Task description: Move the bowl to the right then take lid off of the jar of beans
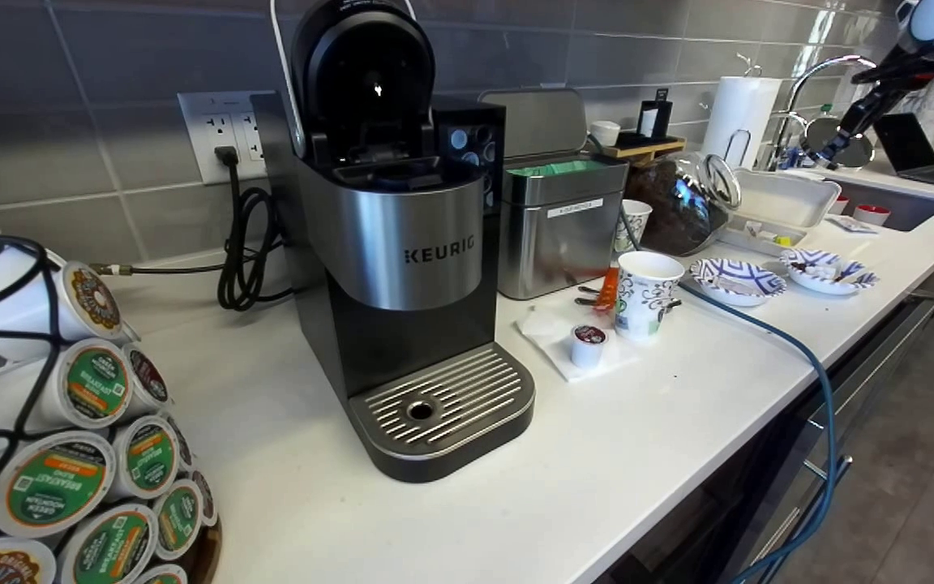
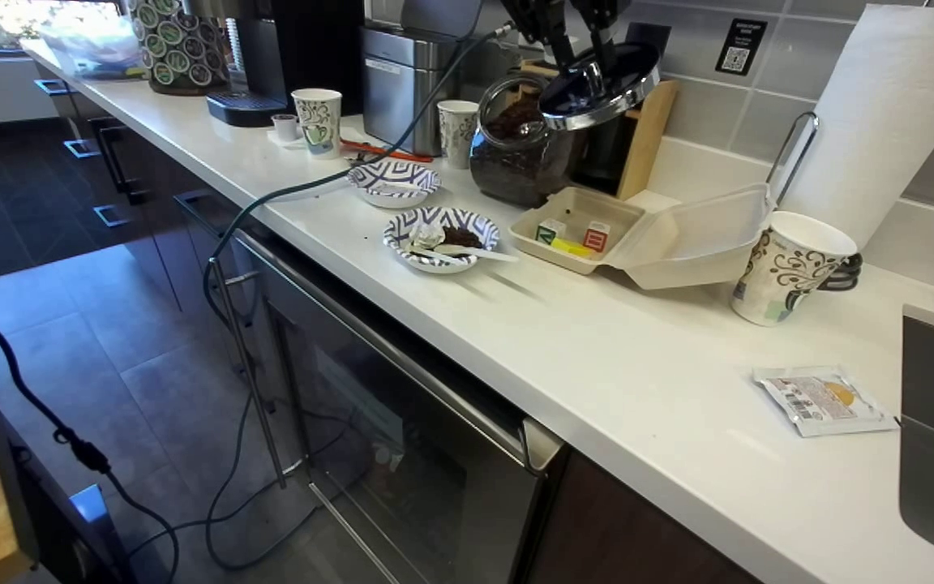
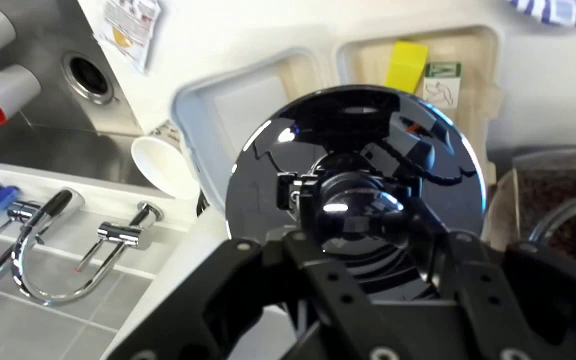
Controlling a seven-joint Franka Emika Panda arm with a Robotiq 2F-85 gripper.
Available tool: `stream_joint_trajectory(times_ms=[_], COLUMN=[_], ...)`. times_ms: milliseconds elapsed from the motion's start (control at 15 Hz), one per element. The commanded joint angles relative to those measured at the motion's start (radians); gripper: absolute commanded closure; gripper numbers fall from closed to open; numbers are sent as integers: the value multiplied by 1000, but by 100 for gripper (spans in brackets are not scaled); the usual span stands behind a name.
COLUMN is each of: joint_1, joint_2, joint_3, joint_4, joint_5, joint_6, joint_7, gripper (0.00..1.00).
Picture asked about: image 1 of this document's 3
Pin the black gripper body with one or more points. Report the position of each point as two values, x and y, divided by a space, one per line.
884 84

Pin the round glass jar lid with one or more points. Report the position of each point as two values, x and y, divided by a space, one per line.
842 152

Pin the blue white patterned bowl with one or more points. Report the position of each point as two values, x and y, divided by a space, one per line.
738 279

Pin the glass kettle with dark lid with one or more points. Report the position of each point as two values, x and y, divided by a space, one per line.
674 221

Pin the white coffee pod dark lid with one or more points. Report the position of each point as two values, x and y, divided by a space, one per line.
587 344

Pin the green lid coffee pod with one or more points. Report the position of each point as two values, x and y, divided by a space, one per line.
163 576
151 456
112 546
54 485
97 381
180 518

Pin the brown lid coffee pod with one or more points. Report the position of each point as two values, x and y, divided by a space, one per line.
94 297
1 565

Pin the chrome kitchen faucet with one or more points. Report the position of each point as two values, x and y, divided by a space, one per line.
796 100

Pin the stainless steel sink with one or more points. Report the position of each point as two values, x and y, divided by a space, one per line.
900 206

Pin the white paper towel roll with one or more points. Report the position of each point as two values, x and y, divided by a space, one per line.
740 107

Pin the metal paper towel holder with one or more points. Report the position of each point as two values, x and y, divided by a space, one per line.
738 147

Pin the light wooden rack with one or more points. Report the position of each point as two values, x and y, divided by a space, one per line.
640 152

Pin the patterned paper cup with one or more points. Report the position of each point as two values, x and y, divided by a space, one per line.
632 226
650 294

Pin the small white container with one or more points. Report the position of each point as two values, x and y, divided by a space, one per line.
603 135

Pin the red orange small utensil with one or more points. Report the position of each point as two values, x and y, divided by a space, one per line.
609 286

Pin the stainless steel countertop bin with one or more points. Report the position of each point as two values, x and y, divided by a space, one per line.
558 231

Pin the white paper napkin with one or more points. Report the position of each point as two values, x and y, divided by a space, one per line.
548 334

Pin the black silver Keurig coffee machine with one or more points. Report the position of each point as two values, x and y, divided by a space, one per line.
404 247

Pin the white double wall outlet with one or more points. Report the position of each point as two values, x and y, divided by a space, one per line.
218 125

